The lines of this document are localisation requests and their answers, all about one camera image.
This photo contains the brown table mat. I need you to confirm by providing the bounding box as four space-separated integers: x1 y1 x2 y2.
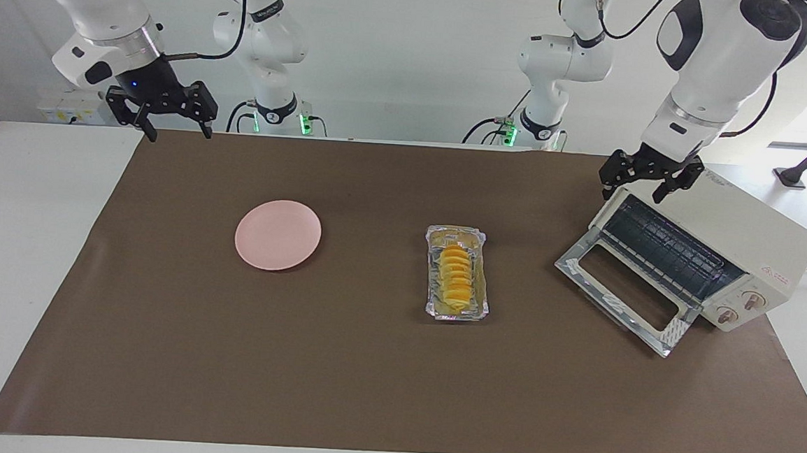
0 118 807 453

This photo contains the sliced orange bread loaf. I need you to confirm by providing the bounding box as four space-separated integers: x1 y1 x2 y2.
435 243 479 312

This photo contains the cream white toaster oven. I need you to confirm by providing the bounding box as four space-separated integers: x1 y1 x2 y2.
583 161 807 338

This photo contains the pink round plate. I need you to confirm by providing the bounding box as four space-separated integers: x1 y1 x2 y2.
233 197 324 275

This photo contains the black left arm base cable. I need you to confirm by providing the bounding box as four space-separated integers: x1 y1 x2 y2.
461 83 531 149

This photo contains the glass oven door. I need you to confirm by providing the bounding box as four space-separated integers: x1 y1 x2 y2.
549 225 706 361

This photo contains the white power strip box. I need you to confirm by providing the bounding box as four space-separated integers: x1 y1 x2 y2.
35 87 115 127

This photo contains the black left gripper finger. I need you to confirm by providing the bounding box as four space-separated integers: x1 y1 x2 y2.
598 149 633 203
652 157 706 207

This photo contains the black arm base cable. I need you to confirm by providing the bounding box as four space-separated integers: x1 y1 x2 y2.
226 99 258 134
461 83 531 149

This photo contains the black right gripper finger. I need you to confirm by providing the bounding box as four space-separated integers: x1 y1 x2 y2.
185 80 219 140
104 89 160 143

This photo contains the black right arm base cable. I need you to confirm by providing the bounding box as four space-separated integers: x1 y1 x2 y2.
226 99 258 134

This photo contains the dark wire oven rack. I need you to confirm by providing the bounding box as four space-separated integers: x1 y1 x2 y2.
596 193 750 304

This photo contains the aluminium foil tray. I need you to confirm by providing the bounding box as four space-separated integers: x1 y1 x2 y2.
420 223 495 325

